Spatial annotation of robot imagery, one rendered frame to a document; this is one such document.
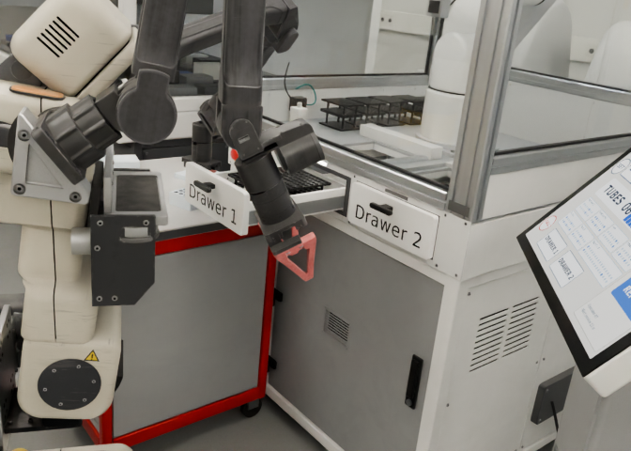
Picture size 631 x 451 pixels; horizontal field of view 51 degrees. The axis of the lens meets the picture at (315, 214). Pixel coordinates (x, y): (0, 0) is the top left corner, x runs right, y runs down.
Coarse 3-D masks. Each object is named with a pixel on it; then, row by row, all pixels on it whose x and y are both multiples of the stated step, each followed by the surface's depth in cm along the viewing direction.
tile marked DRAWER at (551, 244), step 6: (552, 234) 126; (558, 234) 125; (540, 240) 128; (546, 240) 126; (552, 240) 125; (558, 240) 123; (540, 246) 126; (546, 246) 124; (552, 246) 123; (558, 246) 121; (564, 246) 119; (546, 252) 123; (552, 252) 121; (558, 252) 120; (546, 258) 121
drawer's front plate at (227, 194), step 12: (192, 168) 176; (204, 168) 174; (192, 180) 177; (204, 180) 172; (216, 180) 167; (192, 192) 178; (204, 192) 173; (216, 192) 168; (228, 192) 163; (240, 192) 159; (192, 204) 179; (228, 204) 164; (240, 204) 160; (216, 216) 170; (228, 216) 165; (240, 216) 161; (240, 228) 161
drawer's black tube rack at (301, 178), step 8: (280, 168) 191; (288, 176) 185; (296, 176) 185; (304, 176) 187; (312, 176) 187; (240, 184) 183; (288, 184) 178; (296, 184) 178; (304, 184) 179; (312, 184) 180; (320, 184) 180; (328, 184) 182; (288, 192) 181; (296, 192) 177; (304, 192) 183
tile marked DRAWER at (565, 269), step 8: (568, 256) 116; (552, 264) 118; (560, 264) 116; (568, 264) 114; (576, 264) 112; (552, 272) 116; (560, 272) 114; (568, 272) 112; (576, 272) 110; (560, 280) 112; (568, 280) 110
